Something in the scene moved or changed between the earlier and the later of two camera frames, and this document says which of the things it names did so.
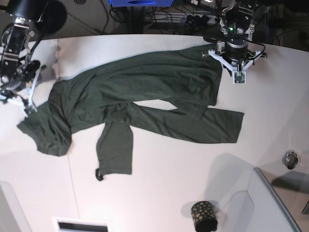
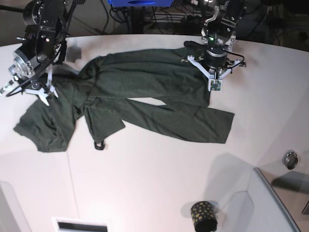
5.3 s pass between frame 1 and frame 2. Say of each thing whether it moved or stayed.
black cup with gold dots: stayed
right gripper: moved
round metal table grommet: stayed
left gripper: moved
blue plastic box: stayed
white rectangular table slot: stayed
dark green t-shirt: moved
